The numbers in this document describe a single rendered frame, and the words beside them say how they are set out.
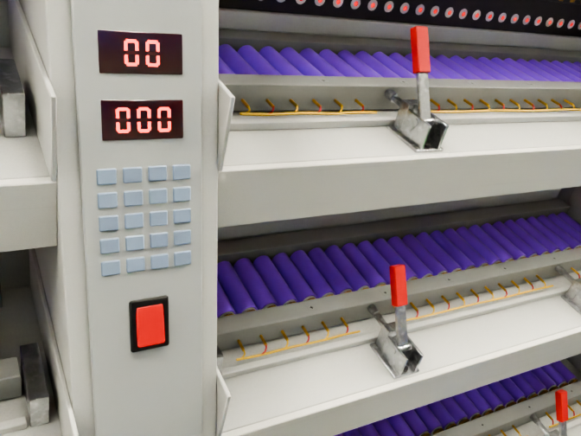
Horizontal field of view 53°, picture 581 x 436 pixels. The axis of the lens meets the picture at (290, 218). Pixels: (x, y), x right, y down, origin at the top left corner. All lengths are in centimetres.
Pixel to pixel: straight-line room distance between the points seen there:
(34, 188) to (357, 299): 31
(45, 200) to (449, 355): 38
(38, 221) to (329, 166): 19
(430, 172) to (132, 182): 24
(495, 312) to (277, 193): 33
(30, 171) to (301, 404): 27
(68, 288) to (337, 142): 21
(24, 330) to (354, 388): 27
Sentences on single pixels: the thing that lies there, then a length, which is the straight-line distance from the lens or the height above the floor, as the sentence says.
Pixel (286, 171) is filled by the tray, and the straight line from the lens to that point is 39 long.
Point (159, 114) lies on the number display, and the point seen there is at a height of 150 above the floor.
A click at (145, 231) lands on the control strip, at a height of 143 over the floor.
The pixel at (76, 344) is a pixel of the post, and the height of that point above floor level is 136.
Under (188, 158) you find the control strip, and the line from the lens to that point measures 35.
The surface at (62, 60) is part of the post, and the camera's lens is 34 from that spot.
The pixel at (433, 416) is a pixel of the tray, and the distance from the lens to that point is 74.
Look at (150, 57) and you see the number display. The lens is 34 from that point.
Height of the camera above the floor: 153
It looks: 15 degrees down
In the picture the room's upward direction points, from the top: 2 degrees clockwise
